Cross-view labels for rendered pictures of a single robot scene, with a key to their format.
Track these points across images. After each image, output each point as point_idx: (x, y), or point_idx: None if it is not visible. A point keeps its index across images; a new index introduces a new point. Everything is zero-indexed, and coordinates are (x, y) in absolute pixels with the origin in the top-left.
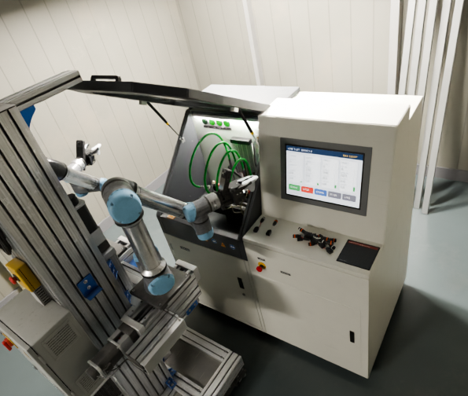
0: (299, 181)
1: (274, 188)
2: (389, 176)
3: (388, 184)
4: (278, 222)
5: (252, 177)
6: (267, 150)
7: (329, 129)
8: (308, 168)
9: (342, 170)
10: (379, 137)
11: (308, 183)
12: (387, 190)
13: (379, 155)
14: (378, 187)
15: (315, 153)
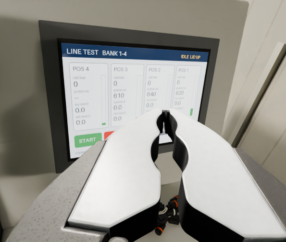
0: (99, 123)
1: (35, 159)
2: (231, 81)
3: (229, 92)
4: None
5: (189, 123)
6: None
7: (161, 2)
8: (119, 92)
9: (178, 83)
10: (229, 21)
11: (119, 123)
12: (226, 102)
13: (225, 52)
14: (218, 100)
15: (134, 57)
